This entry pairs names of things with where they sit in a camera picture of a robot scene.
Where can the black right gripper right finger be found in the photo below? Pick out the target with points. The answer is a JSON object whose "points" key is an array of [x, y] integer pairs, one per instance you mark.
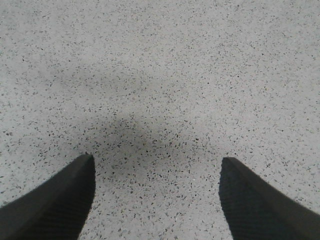
{"points": [[255, 210]]}

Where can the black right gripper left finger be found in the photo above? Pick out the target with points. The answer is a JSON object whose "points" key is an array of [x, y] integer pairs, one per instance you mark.
{"points": [[55, 210]]}

